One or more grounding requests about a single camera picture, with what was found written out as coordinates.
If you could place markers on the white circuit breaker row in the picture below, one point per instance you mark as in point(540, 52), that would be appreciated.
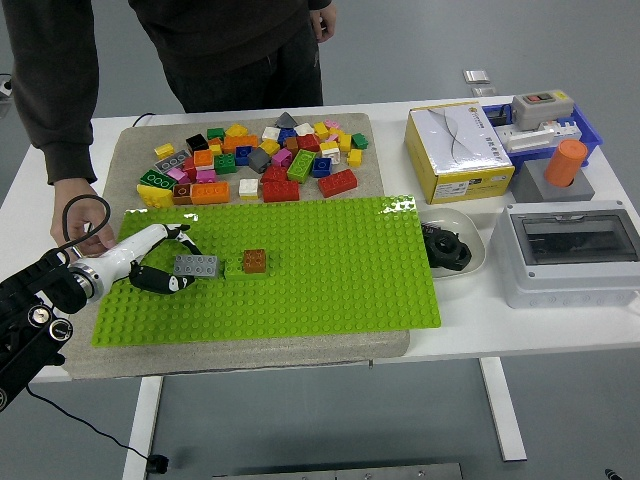
point(567, 129)

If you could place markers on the person's left forearm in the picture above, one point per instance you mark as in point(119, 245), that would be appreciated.
point(320, 3)

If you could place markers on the grey metal panel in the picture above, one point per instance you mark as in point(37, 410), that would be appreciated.
point(340, 472)

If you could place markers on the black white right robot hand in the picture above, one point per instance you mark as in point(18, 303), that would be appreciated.
point(612, 475)

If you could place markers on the small green toy brick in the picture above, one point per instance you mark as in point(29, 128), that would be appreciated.
point(216, 133)

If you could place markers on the black toy brick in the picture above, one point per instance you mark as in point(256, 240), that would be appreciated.
point(197, 143)

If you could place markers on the person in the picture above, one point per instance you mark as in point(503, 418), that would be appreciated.
point(225, 40)

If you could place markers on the pink toy brick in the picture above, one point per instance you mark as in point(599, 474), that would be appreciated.
point(178, 175)
point(206, 176)
point(332, 124)
point(332, 138)

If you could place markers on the blue plastic bin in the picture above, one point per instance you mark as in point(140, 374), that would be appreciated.
point(592, 137)

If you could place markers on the red square toy brick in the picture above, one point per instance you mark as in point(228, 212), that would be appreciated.
point(308, 143)

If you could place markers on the yellow curved toy brick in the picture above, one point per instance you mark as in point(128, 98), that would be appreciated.
point(156, 196)

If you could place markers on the white power strip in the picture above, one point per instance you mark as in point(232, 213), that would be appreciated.
point(522, 140)

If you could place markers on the white shallow dish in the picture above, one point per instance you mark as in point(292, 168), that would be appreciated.
point(450, 217)

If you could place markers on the dark grey toy brick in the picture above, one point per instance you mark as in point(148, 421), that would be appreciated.
point(259, 160)

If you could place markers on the grey square block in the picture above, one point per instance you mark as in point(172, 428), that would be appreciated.
point(527, 186)

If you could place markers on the orange long toy brick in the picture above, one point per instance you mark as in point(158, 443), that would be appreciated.
point(210, 193)
point(241, 144)

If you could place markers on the red long toy brick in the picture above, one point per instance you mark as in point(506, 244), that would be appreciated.
point(338, 183)
point(281, 191)

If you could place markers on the green studded baseplate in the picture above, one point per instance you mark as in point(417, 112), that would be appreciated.
point(325, 290)

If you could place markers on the person's right hand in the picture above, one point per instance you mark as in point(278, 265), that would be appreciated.
point(80, 210)

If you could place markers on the yellow white carton box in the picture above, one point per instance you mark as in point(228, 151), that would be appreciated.
point(452, 147)

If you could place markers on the person's left hand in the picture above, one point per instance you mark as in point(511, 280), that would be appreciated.
point(324, 22)

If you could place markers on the brown square toy brick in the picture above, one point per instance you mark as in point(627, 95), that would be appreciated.
point(254, 262)

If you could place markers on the black ribbed part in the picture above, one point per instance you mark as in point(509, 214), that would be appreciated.
point(431, 228)

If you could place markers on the magenta toy brick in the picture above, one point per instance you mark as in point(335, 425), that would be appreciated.
point(282, 158)

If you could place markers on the grey roof-shaped toy brick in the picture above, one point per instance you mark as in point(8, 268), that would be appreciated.
point(285, 121)

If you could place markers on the red sloped toy brick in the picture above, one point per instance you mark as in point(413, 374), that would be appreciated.
point(274, 174)

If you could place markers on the grey switch box red button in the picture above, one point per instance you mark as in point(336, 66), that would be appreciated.
point(542, 110)

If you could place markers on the silver floor plate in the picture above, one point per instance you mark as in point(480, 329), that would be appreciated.
point(476, 76)
point(485, 92)

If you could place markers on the dark green long toy brick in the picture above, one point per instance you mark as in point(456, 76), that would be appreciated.
point(158, 179)

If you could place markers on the yellow sloped toy brick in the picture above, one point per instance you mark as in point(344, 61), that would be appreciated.
point(236, 131)

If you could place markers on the blue toy brick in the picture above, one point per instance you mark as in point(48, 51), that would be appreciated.
point(322, 167)
point(243, 155)
point(287, 136)

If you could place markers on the large black hex nut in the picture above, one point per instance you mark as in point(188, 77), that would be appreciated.
point(457, 257)

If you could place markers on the white distribution box clear lid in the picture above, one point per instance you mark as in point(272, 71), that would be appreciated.
point(560, 290)

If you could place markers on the white floor socket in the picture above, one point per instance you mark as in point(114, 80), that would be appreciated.
point(4, 87)

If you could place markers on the white table leg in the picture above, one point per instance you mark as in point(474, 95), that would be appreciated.
point(142, 430)
point(502, 410)

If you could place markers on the orange white toy brick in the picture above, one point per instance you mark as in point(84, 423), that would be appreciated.
point(203, 159)

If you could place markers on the orange cylinder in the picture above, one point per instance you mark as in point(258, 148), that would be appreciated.
point(565, 162)

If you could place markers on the lime long toy brick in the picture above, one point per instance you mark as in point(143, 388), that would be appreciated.
point(301, 166)

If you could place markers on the person's right forearm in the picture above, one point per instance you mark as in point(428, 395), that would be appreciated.
point(60, 120)

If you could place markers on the brown hollow toy brick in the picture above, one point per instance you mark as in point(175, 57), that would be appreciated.
point(182, 194)

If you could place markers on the green square toy brick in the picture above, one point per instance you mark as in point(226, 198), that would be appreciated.
point(225, 163)

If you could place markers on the lime green toy brick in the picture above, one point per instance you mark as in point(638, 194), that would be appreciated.
point(232, 270)

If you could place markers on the black adapter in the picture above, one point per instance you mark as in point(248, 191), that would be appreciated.
point(500, 116)

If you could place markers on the grey-brown table mat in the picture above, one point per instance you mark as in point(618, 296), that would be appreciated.
point(250, 360)

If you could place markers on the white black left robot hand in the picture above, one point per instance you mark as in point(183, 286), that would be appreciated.
point(125, 250)

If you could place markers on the grey long toy brick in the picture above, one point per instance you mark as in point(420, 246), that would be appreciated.
point(171, 161)
point(196, 265)

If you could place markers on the small yellow toy brick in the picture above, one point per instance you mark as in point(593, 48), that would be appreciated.
point(164, 150)
point(216, 149)

